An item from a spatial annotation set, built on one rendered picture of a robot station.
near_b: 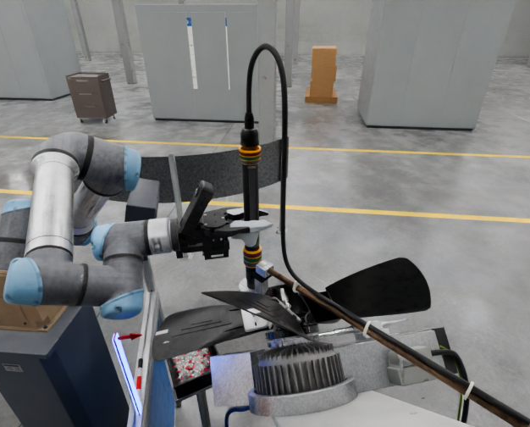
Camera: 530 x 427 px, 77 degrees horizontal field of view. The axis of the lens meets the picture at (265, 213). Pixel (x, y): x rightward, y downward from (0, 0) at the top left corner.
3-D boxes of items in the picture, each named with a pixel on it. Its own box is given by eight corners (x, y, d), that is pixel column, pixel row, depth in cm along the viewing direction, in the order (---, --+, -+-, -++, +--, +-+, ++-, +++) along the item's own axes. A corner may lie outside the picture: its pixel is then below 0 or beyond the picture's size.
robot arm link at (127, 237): (100, 271, 70) (102, 234, 74) (155, 264, 72) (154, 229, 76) (86, 257, 63) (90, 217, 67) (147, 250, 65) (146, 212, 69)
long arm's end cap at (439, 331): (448, 374, 87) (433, 328, 91) (431, 372, 94) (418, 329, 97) (458, 373, 87) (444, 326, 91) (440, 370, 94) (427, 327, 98)
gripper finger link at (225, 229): (250, 225, 73) (210, 226, 73) (250, 219, 72) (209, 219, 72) (250, 237, 69) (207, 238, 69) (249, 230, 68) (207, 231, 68)
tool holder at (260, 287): (278, 291, 83) (279, 260, 78) (259, 307, 79) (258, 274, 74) (253, 275, 88) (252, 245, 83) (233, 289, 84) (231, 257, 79)
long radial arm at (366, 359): (342, 396, 82) (332, 346, 86) (332, 391, 89) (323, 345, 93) (448, 374, 87) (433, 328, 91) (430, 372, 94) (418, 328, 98)
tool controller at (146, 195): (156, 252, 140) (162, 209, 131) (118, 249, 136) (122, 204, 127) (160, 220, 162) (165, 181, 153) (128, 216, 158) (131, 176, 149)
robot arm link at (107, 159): (43, 215, 119) (90, 124, 84) (89, 223, 128) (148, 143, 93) (38, 246, 114) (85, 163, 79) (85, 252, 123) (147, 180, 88)
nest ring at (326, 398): (336, 383, 99) (334, 368, 100) (377, 399, 74) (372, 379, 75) (245, 401, 94) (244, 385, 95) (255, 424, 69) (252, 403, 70)
